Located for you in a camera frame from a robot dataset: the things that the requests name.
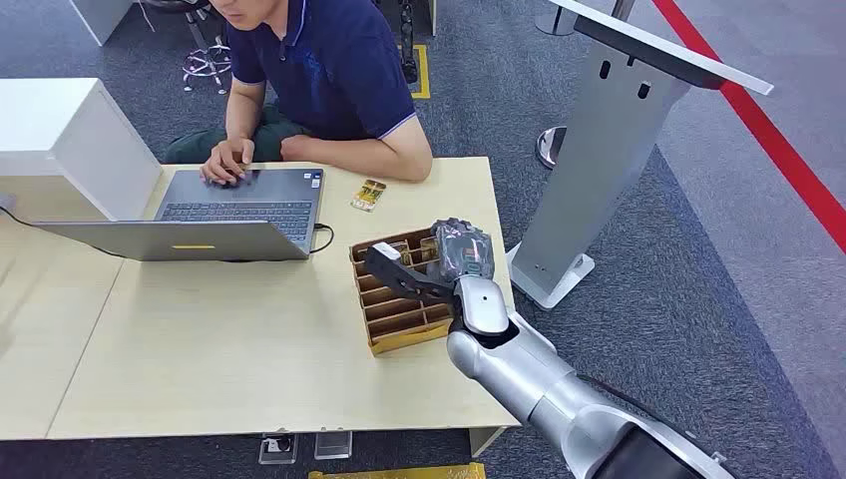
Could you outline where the floor socket box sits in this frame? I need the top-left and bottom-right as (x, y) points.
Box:
(313, 430), (353, 461)
(257, 432), (300, 466)

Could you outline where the person's left hand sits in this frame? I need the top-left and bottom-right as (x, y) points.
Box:
(279, 134), (317, 164)

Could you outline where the wooden slotted card holder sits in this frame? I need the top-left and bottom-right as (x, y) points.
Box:
(348, 228), (459, 358)

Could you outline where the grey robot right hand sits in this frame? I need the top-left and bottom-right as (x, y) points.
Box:
(363, 218), (512, 338)

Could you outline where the black standing object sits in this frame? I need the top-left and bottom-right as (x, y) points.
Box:
(395, 0), (420, 85)

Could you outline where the yellow object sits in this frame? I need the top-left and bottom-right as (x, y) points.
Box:
(307, 462), (487, 479)

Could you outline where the white furniture panel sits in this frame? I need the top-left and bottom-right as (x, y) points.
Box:
(69, 0), (137, 48)

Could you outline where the white cabinet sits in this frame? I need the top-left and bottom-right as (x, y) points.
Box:
(0, 78), (164, 223)

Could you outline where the chrome stanchion base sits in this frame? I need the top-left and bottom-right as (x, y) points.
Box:
(535, 125), (569, 171)

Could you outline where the grey laptop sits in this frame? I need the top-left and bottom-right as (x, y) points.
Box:
(33, 168), (326, 263)

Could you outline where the person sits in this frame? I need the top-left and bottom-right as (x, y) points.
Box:
(164, 0), (434, 189)

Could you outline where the red barrier belt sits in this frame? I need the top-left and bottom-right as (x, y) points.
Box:
(650, 0), (846, 255)

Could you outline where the chrome office chair base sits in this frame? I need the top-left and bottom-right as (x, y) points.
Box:
(182, 9), (232, 94)

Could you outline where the person's right hand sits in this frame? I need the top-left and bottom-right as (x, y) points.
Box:
(199, 137), (255, 188)

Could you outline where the grey kiosk stand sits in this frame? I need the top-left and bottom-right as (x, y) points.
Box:
(505, 0), (774, 312)

